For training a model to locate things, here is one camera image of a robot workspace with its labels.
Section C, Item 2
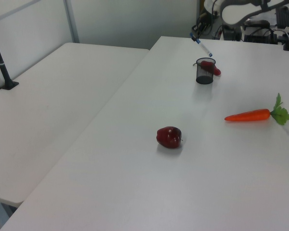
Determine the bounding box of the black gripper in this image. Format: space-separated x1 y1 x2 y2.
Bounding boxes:
191 13 209 40

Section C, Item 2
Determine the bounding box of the blue and white marker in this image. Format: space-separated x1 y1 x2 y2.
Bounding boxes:
189 32 214 58

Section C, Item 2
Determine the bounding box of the red chili pepper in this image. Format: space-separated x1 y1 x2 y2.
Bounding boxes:
193 61 222 77

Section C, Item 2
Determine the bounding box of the black mesh pen cup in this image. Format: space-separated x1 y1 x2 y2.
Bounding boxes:
195 57 217 85

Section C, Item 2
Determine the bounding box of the black handheld device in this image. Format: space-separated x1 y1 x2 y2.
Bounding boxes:
243 20 271 31

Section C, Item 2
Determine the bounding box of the black keyboard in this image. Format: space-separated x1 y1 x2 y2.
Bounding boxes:
275 6 289 27

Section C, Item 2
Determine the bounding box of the orange toy carrot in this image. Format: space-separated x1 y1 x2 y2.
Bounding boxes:
224 92 289 126

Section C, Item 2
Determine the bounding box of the red apple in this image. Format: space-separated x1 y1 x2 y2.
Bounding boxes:
156 126 184 149

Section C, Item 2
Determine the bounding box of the black box with cables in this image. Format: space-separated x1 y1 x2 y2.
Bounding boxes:
243 28 289 45

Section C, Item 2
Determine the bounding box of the black camera pole with base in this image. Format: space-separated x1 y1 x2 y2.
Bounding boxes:
0 24 20 90

